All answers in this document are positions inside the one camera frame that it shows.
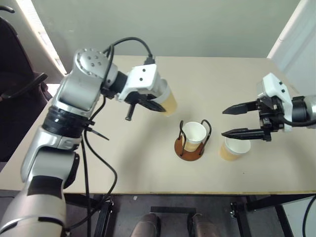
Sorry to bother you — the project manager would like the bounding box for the black zip tie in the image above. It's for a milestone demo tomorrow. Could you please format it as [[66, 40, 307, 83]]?
[[83, 119, 110, 141]]

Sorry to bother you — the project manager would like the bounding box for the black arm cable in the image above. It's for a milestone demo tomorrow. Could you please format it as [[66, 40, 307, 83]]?
[[277, 114, 316, 128], [63, 37, 156, 237]]

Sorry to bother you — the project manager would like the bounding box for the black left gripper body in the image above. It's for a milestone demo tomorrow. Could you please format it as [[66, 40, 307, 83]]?
[[124, 90, 156, 105]]

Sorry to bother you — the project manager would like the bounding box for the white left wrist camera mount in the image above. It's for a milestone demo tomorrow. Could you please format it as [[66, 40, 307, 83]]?
[[118, 63, 169, 102]]

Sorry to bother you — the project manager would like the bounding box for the dark rounded foot shape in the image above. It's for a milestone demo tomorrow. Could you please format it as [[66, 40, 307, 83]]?
[[190, 213, 222, 237], [130, 213, 161, 237]]

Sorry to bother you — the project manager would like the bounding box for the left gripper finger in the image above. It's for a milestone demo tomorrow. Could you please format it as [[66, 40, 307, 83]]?
[[140, 97, 166, 113], [124, 102, 137, 122]]

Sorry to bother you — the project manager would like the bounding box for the tan and white paper cup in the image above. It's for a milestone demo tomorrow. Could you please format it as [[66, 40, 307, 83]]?
[[182, 121, 207, 153], [219, 137, 252, 162], [154, 79, 178, 118]]

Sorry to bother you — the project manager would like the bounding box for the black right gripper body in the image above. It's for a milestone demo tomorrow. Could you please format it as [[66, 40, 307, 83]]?
[[255, 95, 285, 143]]

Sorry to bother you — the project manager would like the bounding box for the thin black loose cable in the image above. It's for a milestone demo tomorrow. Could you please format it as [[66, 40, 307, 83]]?
[[304, 195, 316, 229]]

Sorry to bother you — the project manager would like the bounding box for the black metal table frame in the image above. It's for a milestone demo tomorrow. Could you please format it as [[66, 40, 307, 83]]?
[[63, 193, 316, 237]]

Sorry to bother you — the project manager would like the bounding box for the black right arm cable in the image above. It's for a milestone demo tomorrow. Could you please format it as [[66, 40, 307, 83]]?
[[277, 114, 316, 128]]

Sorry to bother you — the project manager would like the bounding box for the black wire cup holder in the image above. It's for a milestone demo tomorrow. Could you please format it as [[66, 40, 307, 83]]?
[[173, 119, 213, 161]]

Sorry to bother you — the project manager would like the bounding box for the black office chair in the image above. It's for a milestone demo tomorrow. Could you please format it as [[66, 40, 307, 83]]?
[[0, 5, 54, 162]]

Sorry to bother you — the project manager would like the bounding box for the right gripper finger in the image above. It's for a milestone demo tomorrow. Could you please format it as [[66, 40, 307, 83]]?
[[222, 100, 260, 115], [221, 127, 265, 141]]

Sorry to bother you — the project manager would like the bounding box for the white partition panel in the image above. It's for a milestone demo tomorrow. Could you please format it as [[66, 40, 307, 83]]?
[[266, 0, 316, 80]]

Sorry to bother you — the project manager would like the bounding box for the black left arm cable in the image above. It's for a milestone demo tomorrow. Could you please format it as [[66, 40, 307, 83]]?
[[63, 37, 156, 237]]

